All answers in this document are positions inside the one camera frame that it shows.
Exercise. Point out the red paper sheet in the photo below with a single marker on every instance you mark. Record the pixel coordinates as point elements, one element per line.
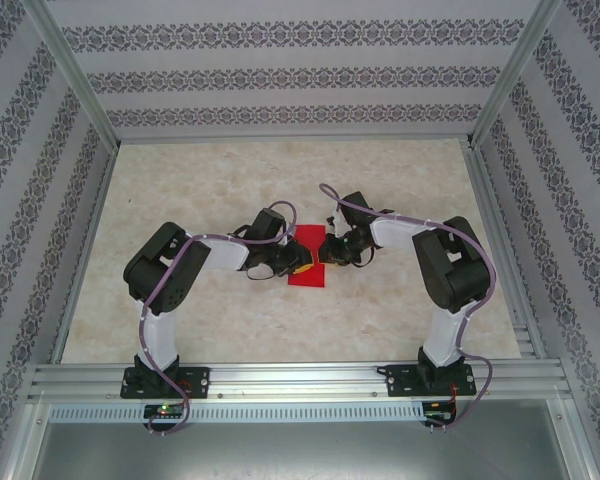
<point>310,281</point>

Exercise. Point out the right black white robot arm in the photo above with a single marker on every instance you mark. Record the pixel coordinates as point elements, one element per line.
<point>455,270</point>

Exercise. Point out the aluminium table side rail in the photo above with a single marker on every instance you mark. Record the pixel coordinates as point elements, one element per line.
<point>91,225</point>
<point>487,200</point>

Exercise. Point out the aluminium frame post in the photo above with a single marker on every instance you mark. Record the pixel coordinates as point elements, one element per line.
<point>76,75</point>
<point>511,75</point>

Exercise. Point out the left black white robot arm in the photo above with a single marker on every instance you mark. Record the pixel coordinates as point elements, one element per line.
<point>165,270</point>

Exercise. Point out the aluminium frame cross bar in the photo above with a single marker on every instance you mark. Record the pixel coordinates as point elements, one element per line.
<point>290,139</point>

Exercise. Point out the grey metal sheet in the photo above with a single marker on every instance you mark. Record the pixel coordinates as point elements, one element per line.
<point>300,450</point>

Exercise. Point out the aluminium mounting rail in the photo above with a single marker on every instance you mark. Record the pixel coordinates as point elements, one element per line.
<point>290,380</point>

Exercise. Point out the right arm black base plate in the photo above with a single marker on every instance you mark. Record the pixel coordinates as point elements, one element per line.
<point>400,380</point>

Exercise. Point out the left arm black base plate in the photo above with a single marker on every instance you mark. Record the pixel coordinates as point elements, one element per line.
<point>200,382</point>

